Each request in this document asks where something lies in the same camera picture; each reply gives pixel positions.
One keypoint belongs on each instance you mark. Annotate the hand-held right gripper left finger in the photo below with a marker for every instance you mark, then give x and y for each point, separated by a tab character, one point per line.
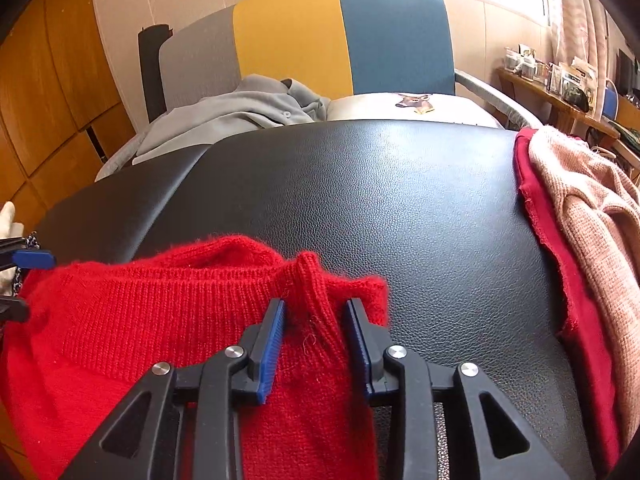
272	345

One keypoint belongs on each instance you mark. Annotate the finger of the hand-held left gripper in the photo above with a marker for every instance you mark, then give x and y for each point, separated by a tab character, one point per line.
32	259
15	310

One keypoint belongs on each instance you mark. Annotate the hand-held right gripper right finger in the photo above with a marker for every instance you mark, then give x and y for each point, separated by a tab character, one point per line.
357	345

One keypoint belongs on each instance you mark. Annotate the red knit sweater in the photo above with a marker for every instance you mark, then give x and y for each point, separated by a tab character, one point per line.
175	300

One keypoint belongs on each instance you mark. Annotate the person's left hand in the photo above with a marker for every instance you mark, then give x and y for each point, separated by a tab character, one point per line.
9	220

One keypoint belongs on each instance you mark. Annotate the orange wooden wardrobe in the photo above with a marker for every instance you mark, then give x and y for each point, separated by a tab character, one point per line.
50	85

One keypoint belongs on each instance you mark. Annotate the dark red cloth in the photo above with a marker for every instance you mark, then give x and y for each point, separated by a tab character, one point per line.
550	240

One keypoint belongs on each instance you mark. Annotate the grey garment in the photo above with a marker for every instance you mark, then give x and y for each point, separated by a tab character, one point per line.
225	115

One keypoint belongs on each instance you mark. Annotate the white printed pillow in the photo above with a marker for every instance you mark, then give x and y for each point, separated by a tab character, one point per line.
400	107

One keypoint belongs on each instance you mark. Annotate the pink knit sweater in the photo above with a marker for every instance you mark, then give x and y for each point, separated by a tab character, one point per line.
590	200

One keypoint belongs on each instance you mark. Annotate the wooden side table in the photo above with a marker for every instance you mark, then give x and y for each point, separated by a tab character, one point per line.
550	100

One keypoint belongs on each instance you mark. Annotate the grey yellow blue sofa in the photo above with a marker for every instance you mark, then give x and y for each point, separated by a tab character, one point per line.
390	35

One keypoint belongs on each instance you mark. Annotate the cluster of jars and tins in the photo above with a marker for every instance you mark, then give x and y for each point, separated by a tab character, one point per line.
550	75

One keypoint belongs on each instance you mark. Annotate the green folded cloth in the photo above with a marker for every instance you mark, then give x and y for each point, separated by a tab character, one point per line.
631	137

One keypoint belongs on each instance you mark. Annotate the chair with blue back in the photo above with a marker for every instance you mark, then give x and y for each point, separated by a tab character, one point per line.
609	100

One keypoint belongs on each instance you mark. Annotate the black monitor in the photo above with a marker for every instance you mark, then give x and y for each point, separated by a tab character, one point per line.
625	72

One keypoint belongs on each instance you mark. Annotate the beige patterned curtain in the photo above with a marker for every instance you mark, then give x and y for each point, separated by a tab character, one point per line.
580	15

